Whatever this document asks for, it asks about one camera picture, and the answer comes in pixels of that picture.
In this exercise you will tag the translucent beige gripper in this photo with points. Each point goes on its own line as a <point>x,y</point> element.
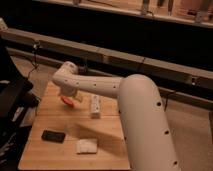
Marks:
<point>77,96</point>

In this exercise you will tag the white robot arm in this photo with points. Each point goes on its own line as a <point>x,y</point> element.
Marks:
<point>147,134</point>

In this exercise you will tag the white tube bottle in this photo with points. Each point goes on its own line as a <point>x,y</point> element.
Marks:
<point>95,106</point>

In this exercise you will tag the black smartphone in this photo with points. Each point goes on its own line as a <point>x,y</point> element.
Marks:
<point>52,136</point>

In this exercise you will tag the white folded sponge cloth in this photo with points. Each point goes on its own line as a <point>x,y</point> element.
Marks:
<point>87,146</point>

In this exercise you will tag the black equipment on left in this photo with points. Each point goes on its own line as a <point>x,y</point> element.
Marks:
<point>15,100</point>

